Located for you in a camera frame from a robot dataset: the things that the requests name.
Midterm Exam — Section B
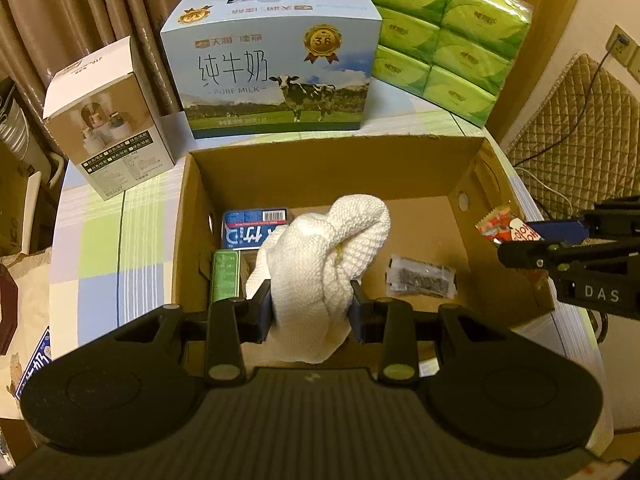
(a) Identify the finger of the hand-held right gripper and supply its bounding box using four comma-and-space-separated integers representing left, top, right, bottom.
525, 217, 592, 243
497, 240, 570, 275

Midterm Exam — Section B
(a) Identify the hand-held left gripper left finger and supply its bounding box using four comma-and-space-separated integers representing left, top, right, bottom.
114, 280, 273, 382

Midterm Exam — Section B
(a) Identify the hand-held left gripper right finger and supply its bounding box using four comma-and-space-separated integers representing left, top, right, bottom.
347, 280, 523, 382

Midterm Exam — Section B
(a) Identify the red snack packet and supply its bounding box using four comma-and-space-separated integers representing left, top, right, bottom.
476, 205, 544, 246

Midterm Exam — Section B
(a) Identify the green sided medicine box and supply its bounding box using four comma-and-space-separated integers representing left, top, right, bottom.
210, 249, 242, 304

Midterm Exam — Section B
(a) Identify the white knitted towel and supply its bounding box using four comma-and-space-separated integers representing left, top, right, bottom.
245, 192, 392, 364

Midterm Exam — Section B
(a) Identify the clear packet of dark pieces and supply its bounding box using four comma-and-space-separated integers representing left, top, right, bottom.
386, 255, 459, 297

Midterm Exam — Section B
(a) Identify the blue dental floss pick box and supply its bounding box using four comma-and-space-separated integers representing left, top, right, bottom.
221, 207, 292, 252

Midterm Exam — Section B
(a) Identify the cardboard box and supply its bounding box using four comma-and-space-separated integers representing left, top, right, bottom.
172, 132, 560, 376

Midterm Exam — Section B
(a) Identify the chair with quilted cover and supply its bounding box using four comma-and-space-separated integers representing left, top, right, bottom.
504, 52, 640, 217

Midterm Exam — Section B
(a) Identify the stack of green tissue packs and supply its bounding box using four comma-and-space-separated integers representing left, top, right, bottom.
369, 0, 535, 129

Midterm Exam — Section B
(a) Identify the blue milk carton lying flat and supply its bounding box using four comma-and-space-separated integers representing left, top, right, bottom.
12, 327, 54, 402

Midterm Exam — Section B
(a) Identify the white product box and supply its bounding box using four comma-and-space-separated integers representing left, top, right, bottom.
41, 36, 177, 202

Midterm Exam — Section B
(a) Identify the dark wooden box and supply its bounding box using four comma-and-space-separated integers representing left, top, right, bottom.
0, 262, 19, 357

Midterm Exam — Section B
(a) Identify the stack of metal plates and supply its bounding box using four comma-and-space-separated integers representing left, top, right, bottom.
0, 80, 32, 157

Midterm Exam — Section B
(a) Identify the black power cable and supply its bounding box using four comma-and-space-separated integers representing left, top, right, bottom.
514, 35, 628, 168

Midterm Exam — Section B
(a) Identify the wall socket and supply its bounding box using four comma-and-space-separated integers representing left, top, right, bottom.
605, 25, 640, 70

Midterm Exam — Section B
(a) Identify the blue milk carton with handle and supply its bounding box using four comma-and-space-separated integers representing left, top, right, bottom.
160, 0, 384, 140

